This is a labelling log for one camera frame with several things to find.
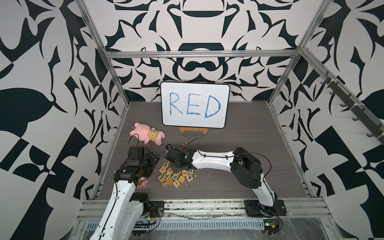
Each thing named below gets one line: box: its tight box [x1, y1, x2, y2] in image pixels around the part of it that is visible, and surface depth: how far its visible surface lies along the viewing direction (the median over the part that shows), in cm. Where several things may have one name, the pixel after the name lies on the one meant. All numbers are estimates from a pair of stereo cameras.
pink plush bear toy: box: [129, 122, 166, 146], surface depth 96 cm
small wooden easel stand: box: [179, 127, 209, 134], surface depth 101 cm
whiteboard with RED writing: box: [160, 81, 231, 129], surface depth 95 cm
